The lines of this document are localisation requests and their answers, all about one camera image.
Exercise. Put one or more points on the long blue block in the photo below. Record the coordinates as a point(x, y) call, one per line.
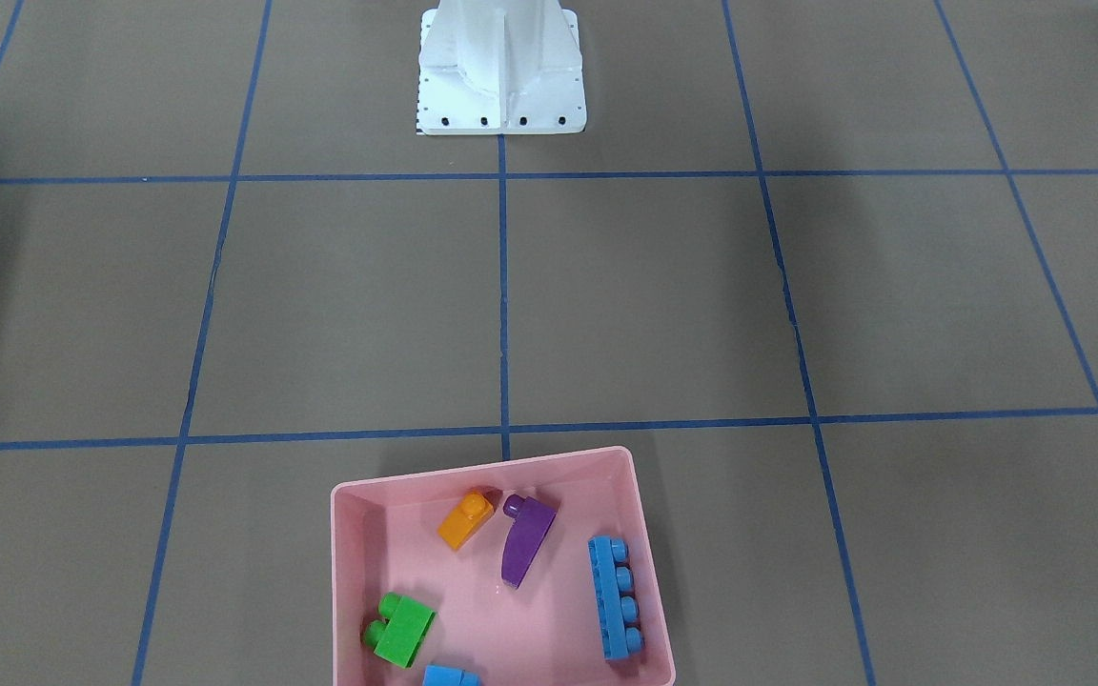
point(618, 611)

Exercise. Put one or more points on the white camera stand base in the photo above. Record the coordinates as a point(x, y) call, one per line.
point(500, 68)

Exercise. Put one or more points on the pink plastic box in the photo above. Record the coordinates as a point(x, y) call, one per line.
point(546, 632)

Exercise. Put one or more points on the purple block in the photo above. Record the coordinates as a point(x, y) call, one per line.
point(532, 521)

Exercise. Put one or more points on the small blue block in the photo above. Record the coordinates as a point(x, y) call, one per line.
point(439, 675)

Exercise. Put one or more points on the green block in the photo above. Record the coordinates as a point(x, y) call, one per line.
point(397, 634)

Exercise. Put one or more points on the orange block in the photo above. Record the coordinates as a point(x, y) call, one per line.
point(465, 519)

